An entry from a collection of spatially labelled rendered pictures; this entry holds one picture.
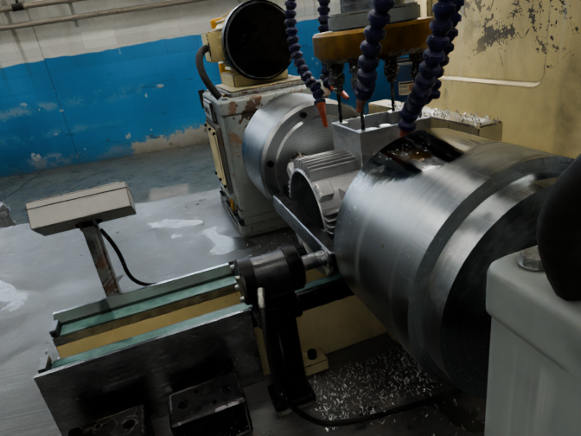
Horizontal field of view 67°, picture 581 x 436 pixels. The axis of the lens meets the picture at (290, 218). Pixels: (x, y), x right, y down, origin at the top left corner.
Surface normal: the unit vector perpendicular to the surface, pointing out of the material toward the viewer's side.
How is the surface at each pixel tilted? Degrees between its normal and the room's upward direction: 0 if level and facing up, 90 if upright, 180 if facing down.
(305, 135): 90
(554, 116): 90
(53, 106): 90
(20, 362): 0
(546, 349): 90
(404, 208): 47
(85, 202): 58
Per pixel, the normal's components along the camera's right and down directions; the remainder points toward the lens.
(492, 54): -0.94, 0.25
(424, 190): -0.66, -0.59
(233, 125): 0.32, 0.34
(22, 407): -0.14, -0.91
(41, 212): 0.20, -0.20
